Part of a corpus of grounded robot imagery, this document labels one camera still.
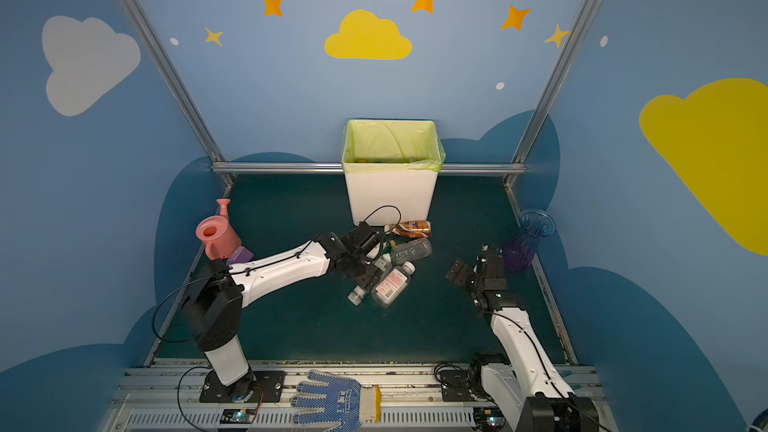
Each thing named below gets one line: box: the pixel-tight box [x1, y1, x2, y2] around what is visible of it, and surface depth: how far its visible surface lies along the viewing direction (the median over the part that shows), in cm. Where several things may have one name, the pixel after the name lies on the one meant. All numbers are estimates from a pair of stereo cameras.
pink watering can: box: [195, 198, 242, 260], surface depth 94 cm
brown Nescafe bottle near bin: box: [384, 220, 431, 238], surface depth 103 cm
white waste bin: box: [344, 169, 439, 227], surface depth 92 cm
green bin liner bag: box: [342, 119, 447, 173], surface depth 101 cm
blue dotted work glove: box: [290, 369, 381, 432], surface depth 73 cm
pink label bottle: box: [371, 261, 416, 309], surface depth 90 cm
